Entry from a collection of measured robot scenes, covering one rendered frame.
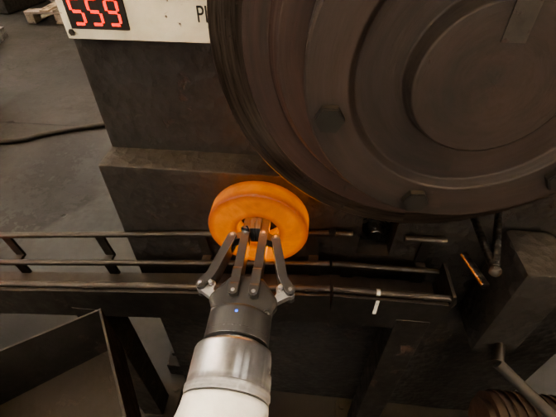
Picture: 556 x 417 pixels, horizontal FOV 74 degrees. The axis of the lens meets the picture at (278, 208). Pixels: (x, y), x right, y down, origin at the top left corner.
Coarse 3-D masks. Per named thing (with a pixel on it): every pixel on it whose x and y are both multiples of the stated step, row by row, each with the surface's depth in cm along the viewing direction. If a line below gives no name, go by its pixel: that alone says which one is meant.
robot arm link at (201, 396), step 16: (192, 400) 34; (208, 400) 34; (224, 400) 34; (240, 400) 34; (256, 400) 35; (176, 416) 34; (192, 416) 33; (208, 416) 32; (224, 416) 32; (240, 416) 33; (256, 416) 34
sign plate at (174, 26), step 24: (72, 0) 47; (96, 0) 46; (120, 0) 46; (144, 0) 46; (168, 0) 46; (192, 0) 46; (72, 24) 49; (120, 24) 48; (144, 24) 48; (168, 24) 48; (192, 24) 47
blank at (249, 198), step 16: (224, 192) 53; (240, 192) 51; (256, 192) 51; (272, 192) 51; (288, 192) 53; (224, 208) 53; (240, 208) 53; (256, 208) 52; (272, 208) 52; (288, 208) 52; (304, 208) 55; (208, 224) 56; (224, 224) 55; (240, 224) 58; (288, 224) 54; (304, 224) 54; (288, 240) 57; (304, 240) 56; (272, 256) 60; (288, 256) 60
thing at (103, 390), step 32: (96, 320) 59; (0, 352) 53; (32, 352) 56; (64, 352) 60; (96, 352) 64; (0, 384) 57; (32, 384) 60; (64, 384) 61; (96, 384) 61; (128, 384) 57; (0, 416) 58; (32, 416) 58; (64, 416) 58; (96, 416) 57; (128, 416) 48
